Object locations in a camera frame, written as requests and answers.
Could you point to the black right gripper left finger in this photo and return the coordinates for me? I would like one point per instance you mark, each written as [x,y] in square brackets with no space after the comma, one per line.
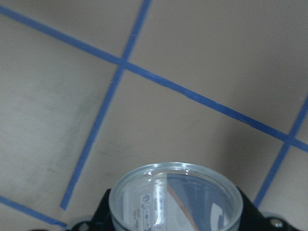
[101,220]

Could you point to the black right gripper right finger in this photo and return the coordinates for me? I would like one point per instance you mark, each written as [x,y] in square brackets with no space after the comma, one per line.
[251,218]

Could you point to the clear tennis ball can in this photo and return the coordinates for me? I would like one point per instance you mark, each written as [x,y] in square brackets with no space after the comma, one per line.
[175,196]

